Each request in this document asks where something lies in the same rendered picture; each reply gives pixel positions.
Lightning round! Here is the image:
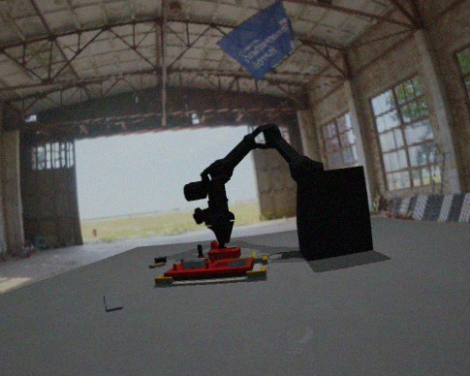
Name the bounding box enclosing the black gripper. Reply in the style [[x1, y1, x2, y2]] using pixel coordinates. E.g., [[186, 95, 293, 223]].
[[204, 195, 235, 248]]

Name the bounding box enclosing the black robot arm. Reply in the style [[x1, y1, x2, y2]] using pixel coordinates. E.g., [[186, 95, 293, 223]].
[[184, 124, 324, 225]]

